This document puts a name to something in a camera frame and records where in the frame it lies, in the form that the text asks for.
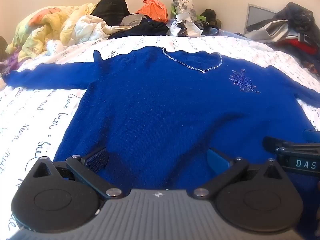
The pile of mixed clothes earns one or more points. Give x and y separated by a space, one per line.
292 27

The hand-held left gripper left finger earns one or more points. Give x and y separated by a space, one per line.
98 158

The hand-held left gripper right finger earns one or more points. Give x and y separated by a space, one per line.
220 158

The purple cloth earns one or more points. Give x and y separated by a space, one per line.
7 60

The orange plastic bag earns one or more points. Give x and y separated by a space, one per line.
153 10

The floral pillow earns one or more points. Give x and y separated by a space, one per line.
183 5

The grey cloth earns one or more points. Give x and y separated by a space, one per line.
132 20

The white script-printed bed cover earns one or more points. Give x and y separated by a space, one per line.
37 120

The dark brown cushion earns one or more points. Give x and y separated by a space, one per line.
3 46

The grey framed panel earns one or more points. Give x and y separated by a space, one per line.
257 15

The light blue bed sheet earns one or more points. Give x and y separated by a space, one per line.
226 33

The blue knit sweater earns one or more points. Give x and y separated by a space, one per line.
160 105

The black hat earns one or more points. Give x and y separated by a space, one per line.
110 7

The yellow printed quilt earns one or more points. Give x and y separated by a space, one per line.
37 27

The dark navy garment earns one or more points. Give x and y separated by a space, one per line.
145 28

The dark plush toy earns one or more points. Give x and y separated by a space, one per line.
211 16

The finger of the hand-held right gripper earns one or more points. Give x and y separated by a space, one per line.
271 143
312 133

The white plastic bags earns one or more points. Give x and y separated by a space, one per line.
186 26

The cream white cloth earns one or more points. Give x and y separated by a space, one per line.
87 27

